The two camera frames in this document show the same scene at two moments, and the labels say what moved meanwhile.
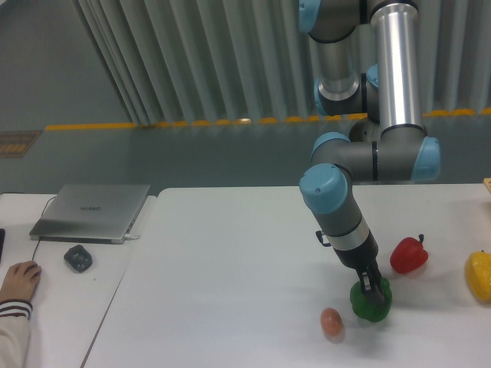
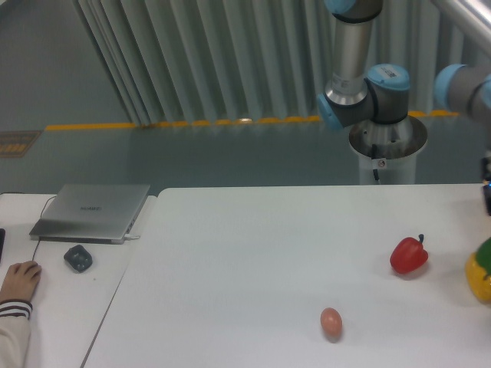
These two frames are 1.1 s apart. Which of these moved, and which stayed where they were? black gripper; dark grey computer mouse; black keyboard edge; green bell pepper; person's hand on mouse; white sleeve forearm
Moved: green bell pepper; black gripper
Stayed: person's hand on mouse; black keyboard edge; white sleeve forearm; dark grey computer mouse
